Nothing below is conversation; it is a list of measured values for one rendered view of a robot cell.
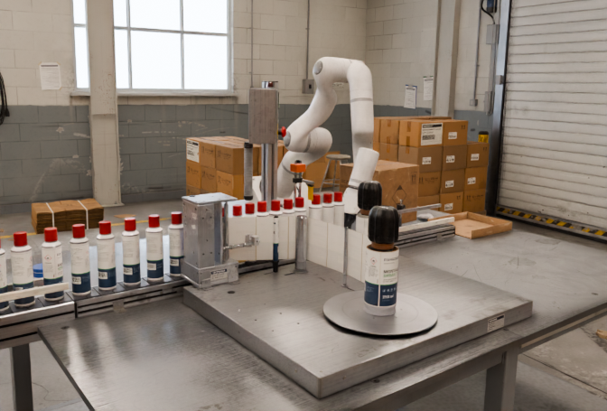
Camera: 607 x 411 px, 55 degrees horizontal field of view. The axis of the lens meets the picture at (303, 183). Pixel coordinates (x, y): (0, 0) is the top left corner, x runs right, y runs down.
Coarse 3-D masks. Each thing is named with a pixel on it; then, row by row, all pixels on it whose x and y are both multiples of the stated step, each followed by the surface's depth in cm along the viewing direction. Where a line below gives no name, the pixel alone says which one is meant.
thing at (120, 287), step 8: (440, 224) 261; (448, 224) 261; (400, 232) 245; (408, 232) 246; (416, 232) 247; (248, 264) 199; (256, 264) 199; (144, 280) 181; (168, 280) 181; (176, 280) 182; (96, 288) 173; (120, 288) 173; (128, 288) 174; (136, 288) 174; (72, 296) 166; (80, 296) 166; (88, 296) 166; (96, 296) 167
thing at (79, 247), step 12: (72, 228) 164; (84, 228) 165; (72, 240) 164; (84, 240) 165; (72, 252) 164; (84, 252) 165; (72, 264) 165; (84, 264) 165; (72, 276) 166; (84, 276) 166; (72, 288) 167; (84, 288) 166
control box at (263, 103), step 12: (252, 96) 198; (264, 96) 198; (276, 96) 198; (252, 108) 198; (264, 108) 198; (276, 108) 199; (252, 120) 199; (264, 120) 199; (276, 120) 200; (252, 132) 200; (264, 132) 200; (276, 132) 200
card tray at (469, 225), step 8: (448, 216) 284; (456, 216) 288; (464, 216) 292; (472, 216) 291; (480, 216) 287; (456, 224) 281; (464, 224) 282; (472, 224) 282; (480, 224) 282; (488, 224) 282; (496, 224) 280; (504, 224) 269; (456, 232) 266; (464, 232) 266; (472, 232) 256; (480, 232) 259; (488, 232) 263; (496, 232) 266
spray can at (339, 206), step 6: (336, 192) 221; (336, 198) 221; (336, 204) 221; (342, 204) 222; (336, 210) 221; (342, 210) 222; (336, 216) 222; (342, 216) 222; (336, 222) 222; (342, 222) 223
